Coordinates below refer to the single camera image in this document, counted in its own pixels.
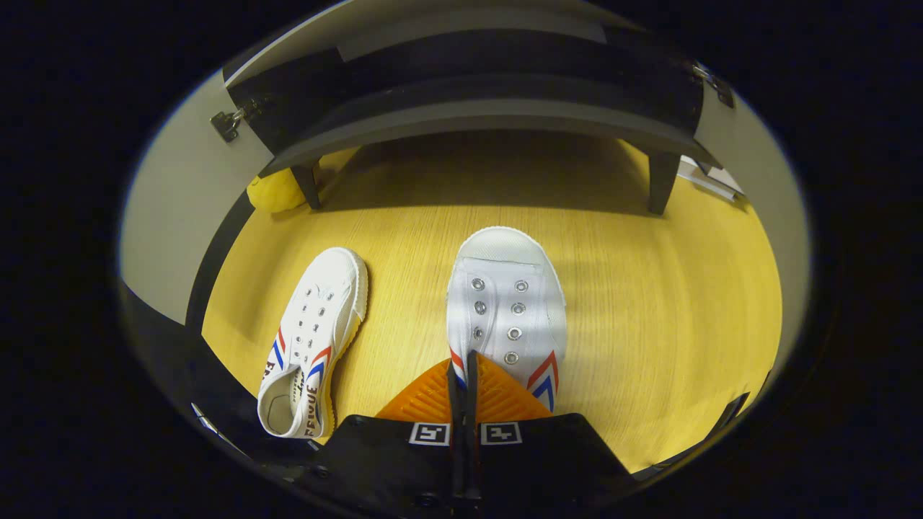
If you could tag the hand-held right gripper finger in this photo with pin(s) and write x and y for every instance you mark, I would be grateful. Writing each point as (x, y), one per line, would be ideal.
(457, 432)
(473, 432)

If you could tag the white canvas shoe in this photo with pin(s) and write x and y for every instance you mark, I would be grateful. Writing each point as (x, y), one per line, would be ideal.
(497, 310)
(317, 317)

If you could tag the grey shoe cabinet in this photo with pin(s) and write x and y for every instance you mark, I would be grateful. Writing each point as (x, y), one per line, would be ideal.
(469, 94)

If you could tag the yellow soft object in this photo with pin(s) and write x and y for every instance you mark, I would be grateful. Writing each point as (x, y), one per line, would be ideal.
(274, 191)

